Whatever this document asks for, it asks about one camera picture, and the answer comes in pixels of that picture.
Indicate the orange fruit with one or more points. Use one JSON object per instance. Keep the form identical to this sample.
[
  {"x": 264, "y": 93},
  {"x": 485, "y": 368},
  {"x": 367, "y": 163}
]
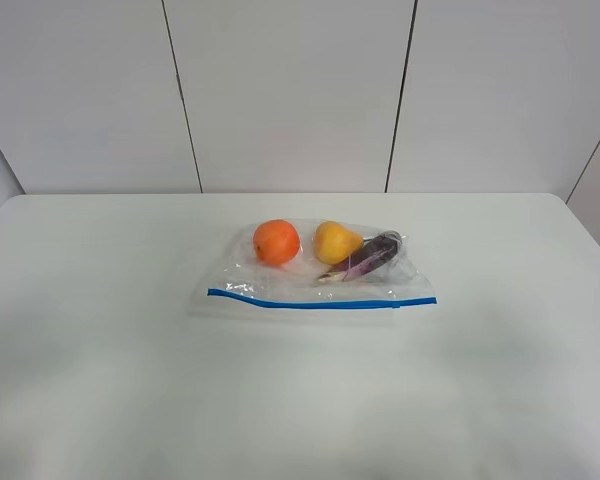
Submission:
[{"x": 276, "y": 242}]

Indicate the clear zip bag blue seal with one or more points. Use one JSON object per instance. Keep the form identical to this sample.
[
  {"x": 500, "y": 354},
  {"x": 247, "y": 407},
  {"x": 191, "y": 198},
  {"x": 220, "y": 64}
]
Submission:
[{"x": 236, "y": 283}]

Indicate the purple eggplant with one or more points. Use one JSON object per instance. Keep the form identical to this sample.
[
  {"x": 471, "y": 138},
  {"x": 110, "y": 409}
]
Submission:
[{"x": 374, "y": 254}]

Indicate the yellow pear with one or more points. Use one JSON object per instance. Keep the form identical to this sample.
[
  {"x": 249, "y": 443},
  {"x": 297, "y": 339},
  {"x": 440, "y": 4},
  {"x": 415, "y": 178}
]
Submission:
[{"x": 334, "y": 243}]

